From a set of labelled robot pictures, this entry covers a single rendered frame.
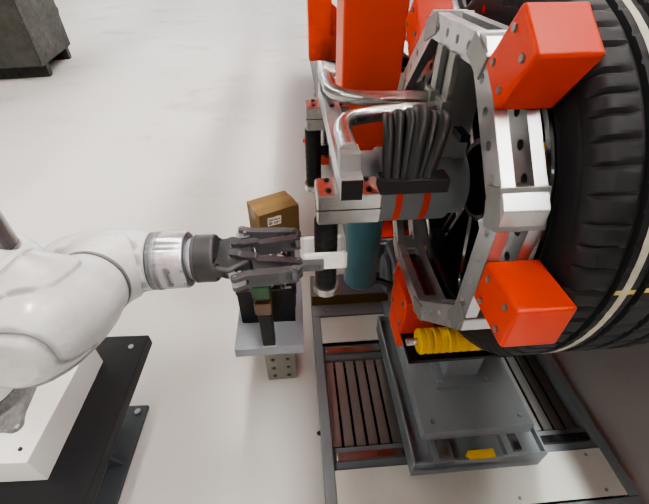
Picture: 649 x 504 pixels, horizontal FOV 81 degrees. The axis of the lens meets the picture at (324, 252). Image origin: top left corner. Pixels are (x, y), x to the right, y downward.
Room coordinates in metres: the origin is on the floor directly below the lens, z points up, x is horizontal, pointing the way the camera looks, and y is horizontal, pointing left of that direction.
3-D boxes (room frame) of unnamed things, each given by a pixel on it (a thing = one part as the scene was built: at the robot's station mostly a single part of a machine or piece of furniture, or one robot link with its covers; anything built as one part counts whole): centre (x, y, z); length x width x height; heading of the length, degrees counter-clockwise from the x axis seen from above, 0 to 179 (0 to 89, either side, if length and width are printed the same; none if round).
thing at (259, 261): (0.43, 0.09, 0.83); 0.11 x 0.01 x 0.04; 83
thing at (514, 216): (0.65, -0.22, 0.85); 0.54 x 0.07 x 0.54; 5
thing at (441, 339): (0.54, -0.33, 0.51); 0.29 x 0.06 x 0.06; 95
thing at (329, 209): (0.46, -0.03, 0.93); 0.09 x 0.05 x 0.05; 95
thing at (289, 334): (0.77, 0.15, 0.44); 0.43 x 0.17 x 0.03; 5
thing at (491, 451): (0.66, -0.39, 0.13); 0.50 x 0.36 x 0.10; 5
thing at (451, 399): (0.66, -0.39, 0.32); 0.40 x 0.30 x 0.28; 5
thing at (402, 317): (0.65, -0.26, 0.48); 0.16 x 0.12 x 0.17; 95
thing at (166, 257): (0.44, 0.23, 0.83); 0.09 x 0.06 x 0.09; 5
